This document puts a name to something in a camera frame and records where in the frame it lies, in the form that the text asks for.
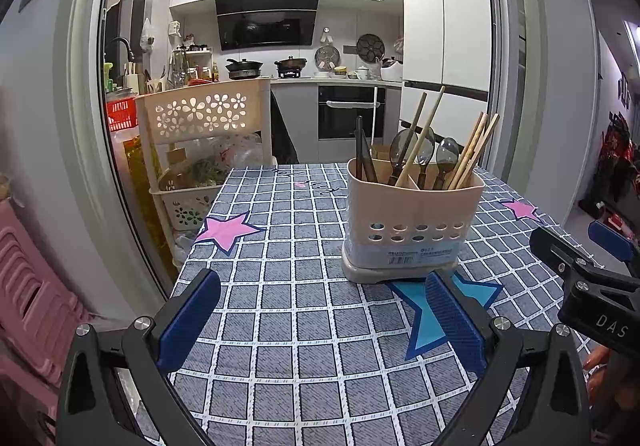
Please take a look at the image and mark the red plastic basket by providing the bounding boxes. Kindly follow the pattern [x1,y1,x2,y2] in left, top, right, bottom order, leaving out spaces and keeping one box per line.
[107,98,138,133]

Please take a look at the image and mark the beige plastic utensil holder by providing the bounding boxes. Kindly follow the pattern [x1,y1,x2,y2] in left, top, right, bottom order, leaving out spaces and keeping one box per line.
[341,157,486,285]

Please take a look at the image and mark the black kitchen faucet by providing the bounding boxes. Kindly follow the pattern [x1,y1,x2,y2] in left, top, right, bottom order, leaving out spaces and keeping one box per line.
[110,37,136,64]

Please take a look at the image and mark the pink plastic stool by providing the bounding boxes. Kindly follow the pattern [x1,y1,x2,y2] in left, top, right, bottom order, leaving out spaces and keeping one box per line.
[0,198,96,446]

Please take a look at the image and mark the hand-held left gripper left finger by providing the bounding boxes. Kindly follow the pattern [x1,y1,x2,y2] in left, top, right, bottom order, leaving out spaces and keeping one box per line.
[56,268,223,446]

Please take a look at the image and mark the grey checked tablecloth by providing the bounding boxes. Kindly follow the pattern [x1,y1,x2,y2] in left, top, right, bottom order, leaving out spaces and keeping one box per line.
[107,163,608,446]

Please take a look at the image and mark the pile of red bags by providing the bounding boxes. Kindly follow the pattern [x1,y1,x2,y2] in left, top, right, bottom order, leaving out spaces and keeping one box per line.
[600,110,640,207]

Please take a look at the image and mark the person's right hand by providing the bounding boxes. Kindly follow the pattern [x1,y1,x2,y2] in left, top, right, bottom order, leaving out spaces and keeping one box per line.
[582,346,640,427]

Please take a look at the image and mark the black lidded pot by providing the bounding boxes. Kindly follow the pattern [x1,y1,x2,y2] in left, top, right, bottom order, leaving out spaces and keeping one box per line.
[274,56,308,76]

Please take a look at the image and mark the black built-in oven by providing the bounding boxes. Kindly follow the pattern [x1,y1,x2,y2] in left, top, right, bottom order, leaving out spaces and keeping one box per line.
[317,86,387,141]

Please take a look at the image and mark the yellow oil bottle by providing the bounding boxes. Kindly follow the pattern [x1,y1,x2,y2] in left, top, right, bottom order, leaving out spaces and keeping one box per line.
[122,136,173,271]

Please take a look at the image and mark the blue star paper cutout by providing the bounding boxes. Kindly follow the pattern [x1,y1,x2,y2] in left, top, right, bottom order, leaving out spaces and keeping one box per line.
[390,271,505,362]

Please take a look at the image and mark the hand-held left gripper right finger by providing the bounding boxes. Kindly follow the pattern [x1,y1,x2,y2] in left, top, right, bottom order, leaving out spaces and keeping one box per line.
[425,271,593,446]

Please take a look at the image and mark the wall pictures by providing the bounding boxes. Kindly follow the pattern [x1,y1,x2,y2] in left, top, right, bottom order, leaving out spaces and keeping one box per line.
[617,70,636,109]

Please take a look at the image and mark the dark round wall rack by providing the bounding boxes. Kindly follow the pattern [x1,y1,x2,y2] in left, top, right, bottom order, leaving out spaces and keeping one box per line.
[356,33,386,61]

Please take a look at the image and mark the clear plastic bags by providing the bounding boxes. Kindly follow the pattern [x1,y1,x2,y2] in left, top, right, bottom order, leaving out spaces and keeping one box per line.
[197,133,266,171]

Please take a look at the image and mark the round metal steamer plate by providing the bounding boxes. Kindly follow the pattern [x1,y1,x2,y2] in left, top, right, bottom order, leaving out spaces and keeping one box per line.
[314,46,341,72]

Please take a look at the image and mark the black wok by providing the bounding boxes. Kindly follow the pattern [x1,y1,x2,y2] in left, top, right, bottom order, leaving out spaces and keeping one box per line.
[225,57,264,79]

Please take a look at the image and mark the beige flower-cutout shelf rack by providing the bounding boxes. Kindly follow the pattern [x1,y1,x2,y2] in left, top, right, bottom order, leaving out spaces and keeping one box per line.
[134,77,278,271]

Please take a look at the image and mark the pink star paper cutout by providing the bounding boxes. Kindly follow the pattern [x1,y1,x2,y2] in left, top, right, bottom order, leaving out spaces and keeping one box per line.
[500,198,543,224]
[194,212,266,257]

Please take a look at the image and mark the black range hood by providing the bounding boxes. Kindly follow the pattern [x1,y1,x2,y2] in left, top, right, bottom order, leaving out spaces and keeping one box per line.
[215,0,321,51]

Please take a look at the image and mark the white refrigerator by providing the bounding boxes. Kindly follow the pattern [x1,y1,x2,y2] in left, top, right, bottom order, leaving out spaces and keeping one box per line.
[397,0,493,167]

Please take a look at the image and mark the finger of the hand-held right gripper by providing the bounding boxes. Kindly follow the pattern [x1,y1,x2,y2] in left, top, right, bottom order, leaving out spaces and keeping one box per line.
[529,226,602,285]
[587,221,640,264]

